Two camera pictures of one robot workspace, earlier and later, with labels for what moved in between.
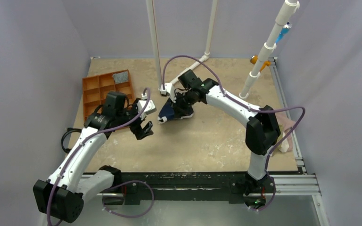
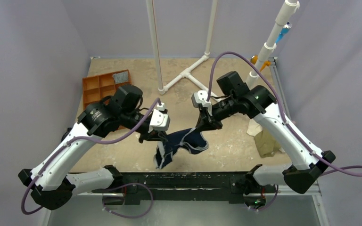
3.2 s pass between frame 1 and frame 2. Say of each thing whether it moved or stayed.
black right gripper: moved
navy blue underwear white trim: moved
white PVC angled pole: stayed
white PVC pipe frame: stayed
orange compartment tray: stayed
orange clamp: stayed
